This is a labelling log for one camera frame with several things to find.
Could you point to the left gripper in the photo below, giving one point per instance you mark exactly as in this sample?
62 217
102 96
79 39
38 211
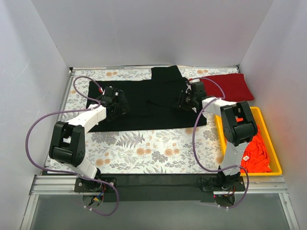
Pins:
119 105

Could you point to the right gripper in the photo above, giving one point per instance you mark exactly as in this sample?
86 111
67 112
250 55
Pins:
184 100

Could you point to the black t-shirt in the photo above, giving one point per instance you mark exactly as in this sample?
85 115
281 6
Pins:
153 103

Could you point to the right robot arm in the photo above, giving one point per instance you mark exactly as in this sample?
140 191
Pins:
239 128

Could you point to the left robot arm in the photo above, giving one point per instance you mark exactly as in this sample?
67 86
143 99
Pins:
68 139

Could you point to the folded red t-shirt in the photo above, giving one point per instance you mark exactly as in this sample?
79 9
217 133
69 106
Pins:
233 86

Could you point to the orange t-shirt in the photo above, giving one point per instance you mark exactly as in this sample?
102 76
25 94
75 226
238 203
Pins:
256 158

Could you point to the yellow plastic bin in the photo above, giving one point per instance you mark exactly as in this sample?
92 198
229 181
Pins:
274 164

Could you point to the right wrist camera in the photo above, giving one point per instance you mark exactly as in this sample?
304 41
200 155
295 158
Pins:
196 89

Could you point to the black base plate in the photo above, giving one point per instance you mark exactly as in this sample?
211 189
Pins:
158 187

